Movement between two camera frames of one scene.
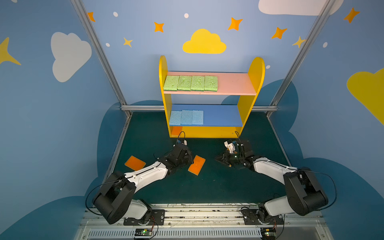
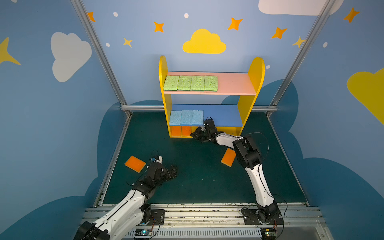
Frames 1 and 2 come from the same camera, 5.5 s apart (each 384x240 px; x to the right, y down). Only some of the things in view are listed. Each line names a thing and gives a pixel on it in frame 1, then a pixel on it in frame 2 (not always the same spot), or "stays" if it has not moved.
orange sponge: (176, 130) stays
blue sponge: (197, 117) stays
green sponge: (210, 83) stays
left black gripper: (185, 154) -> (166, 173)
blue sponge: (175, 118) stays
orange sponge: (196, 167) -> (186, 130)
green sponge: (171, 83) stays
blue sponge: (186, 117) stays
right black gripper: (229, 157) -> (202, 134)
